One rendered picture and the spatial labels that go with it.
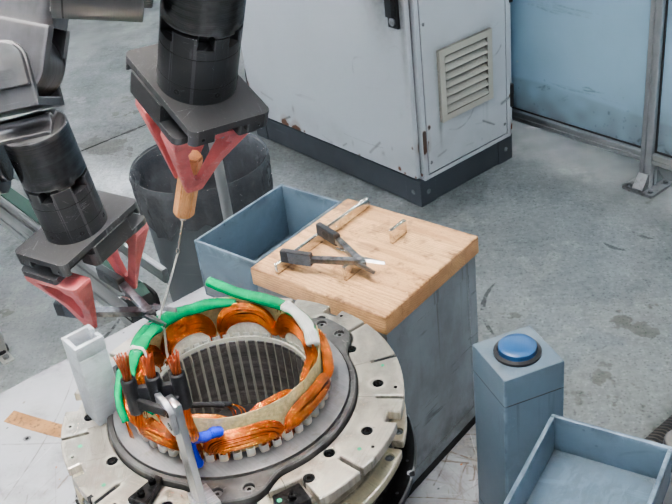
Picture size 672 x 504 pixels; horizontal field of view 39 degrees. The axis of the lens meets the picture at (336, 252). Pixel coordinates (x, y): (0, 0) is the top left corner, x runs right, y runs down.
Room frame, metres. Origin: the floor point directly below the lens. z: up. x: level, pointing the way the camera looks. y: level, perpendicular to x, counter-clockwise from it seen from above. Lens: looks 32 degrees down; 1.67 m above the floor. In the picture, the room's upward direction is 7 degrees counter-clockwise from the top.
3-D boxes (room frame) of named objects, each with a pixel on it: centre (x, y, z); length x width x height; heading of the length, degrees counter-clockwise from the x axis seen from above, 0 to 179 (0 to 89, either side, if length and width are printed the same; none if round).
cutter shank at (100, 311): (0.74, 0.21, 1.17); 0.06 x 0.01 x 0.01; 77
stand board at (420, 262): (0.96, -0.03, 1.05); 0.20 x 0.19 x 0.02; 47
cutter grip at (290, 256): (0.93, 0.05, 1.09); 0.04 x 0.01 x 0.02; 62
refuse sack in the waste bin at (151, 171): (2.33, 0.34, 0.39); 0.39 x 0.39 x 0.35
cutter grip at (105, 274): (0.80, 0.22, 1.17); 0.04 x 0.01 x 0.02; 42
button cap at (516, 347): (0.77, -0.17, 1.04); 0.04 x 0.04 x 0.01
